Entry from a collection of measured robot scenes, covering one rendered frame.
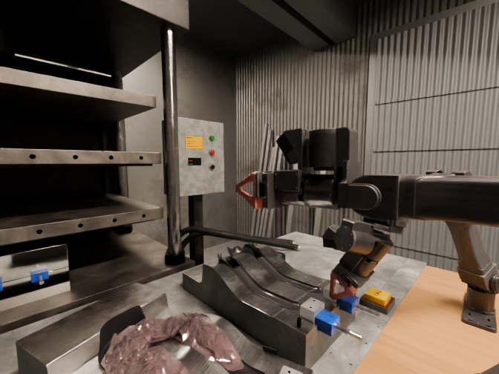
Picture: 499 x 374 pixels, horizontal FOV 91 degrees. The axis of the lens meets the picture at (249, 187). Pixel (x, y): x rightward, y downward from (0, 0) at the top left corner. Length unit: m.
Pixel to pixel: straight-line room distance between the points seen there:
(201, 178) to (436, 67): 2.17
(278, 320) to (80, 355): 0.39
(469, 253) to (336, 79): 2.43
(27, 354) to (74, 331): 0.07
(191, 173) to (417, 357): 1.10
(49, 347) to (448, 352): 0.85
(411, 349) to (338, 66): 2.72
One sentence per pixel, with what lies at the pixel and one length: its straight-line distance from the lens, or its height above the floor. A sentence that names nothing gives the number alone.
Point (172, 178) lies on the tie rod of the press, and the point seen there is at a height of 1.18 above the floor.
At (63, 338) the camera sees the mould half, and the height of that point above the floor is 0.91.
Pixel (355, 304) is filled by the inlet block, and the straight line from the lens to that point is 0.72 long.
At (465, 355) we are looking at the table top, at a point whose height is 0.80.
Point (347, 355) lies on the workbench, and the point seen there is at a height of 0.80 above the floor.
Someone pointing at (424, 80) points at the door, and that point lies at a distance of 2.74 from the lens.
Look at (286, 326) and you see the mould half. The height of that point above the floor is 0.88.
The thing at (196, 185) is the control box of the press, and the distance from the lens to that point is 1.34.
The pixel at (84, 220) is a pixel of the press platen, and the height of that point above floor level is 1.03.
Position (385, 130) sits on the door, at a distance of 2.72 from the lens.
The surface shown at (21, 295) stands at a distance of 1.14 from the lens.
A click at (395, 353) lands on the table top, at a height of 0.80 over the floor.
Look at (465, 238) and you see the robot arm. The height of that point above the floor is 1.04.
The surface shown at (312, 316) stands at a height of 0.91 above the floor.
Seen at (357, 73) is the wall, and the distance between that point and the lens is 2.98.
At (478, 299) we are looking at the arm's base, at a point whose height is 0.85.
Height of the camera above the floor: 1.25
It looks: 6 degrees down
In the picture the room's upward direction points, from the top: straight up
